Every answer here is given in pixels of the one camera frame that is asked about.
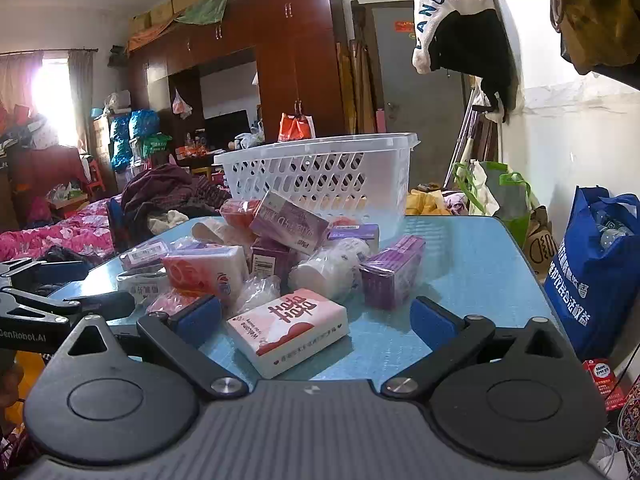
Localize wooden planks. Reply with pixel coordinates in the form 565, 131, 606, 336
336, 41, 379, 137

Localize purple striped box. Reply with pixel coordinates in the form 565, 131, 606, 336
359, 234, 427, 311

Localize white plastic basket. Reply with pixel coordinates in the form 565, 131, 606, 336
213, 132, 422, 228

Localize red white tissue pack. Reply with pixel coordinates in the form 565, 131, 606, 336
161, 244, 250, 311

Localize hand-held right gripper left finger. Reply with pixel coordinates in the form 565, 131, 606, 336
47, 294, 249, 402

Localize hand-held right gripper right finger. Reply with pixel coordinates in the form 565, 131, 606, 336
381, 296, 583, 400

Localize grey curtain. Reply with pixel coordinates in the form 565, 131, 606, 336
67, 49, 97, 147

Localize pink curtain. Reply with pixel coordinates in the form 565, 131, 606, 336
0, 51, 47, 117

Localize beige wrapped roll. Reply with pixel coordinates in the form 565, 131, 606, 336
191, 217, 243, 248

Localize red carton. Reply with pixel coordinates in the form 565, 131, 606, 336
581, 358, 629, 412

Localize clear plastic wrapped packet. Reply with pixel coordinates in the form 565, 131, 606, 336
234, 275, 282, 317

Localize red plastic stool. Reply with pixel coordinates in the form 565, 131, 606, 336
81, 156, 107, 197

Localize camouflage hanging bag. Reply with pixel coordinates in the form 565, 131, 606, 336
539, 0, 640, 77

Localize brown wooden wardrobe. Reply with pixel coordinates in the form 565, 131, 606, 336
126, 0, 352, 173

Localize white printed tissue packet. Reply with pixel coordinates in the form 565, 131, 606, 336
116, 269, 172, 307

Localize green cloth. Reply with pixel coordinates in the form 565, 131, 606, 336
175, 0, 232, 27

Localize pink floral bedding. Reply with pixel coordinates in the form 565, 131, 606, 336
0, 199, 125, 262

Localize metal poles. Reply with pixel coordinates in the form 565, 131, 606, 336
451, 87, 485, 173

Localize purple flat packet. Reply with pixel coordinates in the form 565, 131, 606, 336
119, 239, 172, 271

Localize white cables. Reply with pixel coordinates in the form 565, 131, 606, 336
596, 422, 640, 478

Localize red plastic packet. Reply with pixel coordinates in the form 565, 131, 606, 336
220, 198, 262, 232

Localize orange white plastic bag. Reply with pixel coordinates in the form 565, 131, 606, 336
277, 112, 317, 144

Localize brown paper bag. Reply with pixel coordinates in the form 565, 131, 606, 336
524, 206, 559, 277

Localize light purple box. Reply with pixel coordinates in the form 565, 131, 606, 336
327, 223, 381, 252

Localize dark purple box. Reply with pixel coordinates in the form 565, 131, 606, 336
251, 236, 302, 291

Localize white hanging plastic bag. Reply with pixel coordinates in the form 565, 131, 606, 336
172, 88, 194, 119

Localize dark purple clothes pile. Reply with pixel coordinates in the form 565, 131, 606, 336
120, 163, 232, 222

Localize small cardboard box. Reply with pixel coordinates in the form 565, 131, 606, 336
149, 0, 175, 27

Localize yellow blanket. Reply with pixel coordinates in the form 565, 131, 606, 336
405, 186, 455, 217

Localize blue shopping bag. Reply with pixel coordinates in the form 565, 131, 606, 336
542, 186, 640, 362

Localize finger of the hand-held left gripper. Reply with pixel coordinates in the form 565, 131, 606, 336
0, 257, 93, 291
0, 287, 137, 318

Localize grey door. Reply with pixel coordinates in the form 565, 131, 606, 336
371, 1, 477, 188

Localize pink wrapped packet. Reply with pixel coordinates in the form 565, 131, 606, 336
144, 289, 202, 317

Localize green white tote bag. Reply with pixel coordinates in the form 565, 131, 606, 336
451, 160, 534, 247

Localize black television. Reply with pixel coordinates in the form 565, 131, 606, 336
203, 109, 250, 151

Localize magenta cardboard box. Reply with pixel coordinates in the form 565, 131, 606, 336
249, 190, 331, 255

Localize white pink lettered tissue pack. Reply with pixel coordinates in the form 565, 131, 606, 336
226, 288, 350, 380

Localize blue plastic bags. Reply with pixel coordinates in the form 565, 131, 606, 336
109, 109, 162, 172

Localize plastic white roll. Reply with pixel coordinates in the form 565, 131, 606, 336
288, 237, 372, 304

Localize green printed package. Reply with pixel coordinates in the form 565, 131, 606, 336
142, 132, 174, 159

